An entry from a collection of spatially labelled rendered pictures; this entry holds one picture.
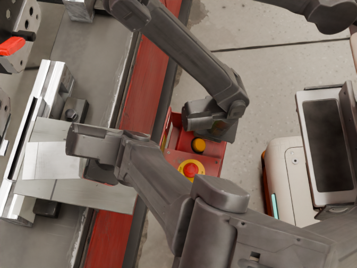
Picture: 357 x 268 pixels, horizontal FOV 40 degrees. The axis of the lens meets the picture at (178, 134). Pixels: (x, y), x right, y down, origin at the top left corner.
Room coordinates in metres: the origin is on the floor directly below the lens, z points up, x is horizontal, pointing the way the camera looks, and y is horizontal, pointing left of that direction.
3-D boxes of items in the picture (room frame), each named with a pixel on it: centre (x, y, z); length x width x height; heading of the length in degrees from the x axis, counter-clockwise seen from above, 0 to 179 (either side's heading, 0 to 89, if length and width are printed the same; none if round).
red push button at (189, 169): (0.36, -0.01, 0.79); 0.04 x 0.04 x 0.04
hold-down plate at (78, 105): (0.43, 0.29, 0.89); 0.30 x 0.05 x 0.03; 159
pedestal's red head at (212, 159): (0.41, -0.02, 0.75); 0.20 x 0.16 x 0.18; 157
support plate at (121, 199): (0.36, 0.22, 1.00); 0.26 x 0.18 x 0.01; 69
